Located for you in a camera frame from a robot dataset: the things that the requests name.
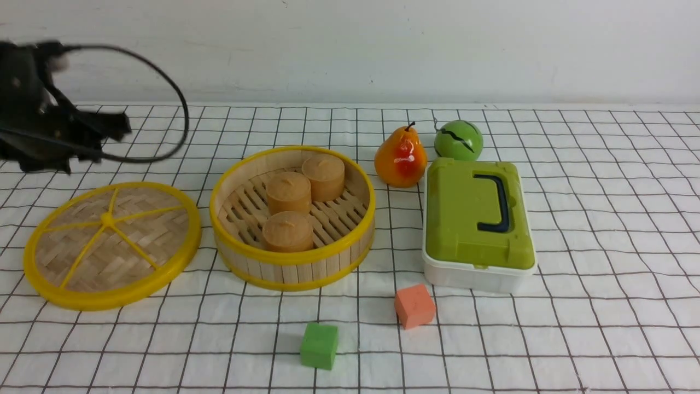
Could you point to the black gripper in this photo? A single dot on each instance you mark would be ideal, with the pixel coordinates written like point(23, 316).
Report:
point(36, 130)

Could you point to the yellow woven steamer lid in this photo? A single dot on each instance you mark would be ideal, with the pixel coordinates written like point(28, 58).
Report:
point(113, 246)

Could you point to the yellow bamboo steamer basket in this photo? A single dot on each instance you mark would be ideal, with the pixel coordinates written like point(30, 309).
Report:
point(343, 229)

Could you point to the left tan steamed bun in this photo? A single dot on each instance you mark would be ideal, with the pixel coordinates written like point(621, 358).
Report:
point(289, 191)

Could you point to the tan steamed bun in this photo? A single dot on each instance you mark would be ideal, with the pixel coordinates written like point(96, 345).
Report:
point(326, 174)
point(289, 191)
point(287, 232)

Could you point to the front tan steamed bun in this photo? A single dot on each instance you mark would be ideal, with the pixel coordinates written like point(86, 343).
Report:
point(287, 232)

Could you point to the back tan steamed bun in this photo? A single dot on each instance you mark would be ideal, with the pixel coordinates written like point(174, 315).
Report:
point(326, 174)

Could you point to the green foam cube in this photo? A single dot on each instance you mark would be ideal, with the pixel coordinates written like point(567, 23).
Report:
point(319, 345)

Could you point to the orange yellow pear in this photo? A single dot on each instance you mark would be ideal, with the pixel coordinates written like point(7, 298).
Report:
point(401, 160)

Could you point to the orange foam cube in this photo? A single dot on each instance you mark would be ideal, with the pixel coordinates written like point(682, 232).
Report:
point(414, 306)

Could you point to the green round ball toy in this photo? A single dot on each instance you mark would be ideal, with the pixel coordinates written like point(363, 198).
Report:
point(459, 140)

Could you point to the green lidded white box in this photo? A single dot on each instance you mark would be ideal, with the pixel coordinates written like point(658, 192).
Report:
point(476, 233)

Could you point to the white grid tablecloth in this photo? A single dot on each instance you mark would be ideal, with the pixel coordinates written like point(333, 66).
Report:
point(613, 308)

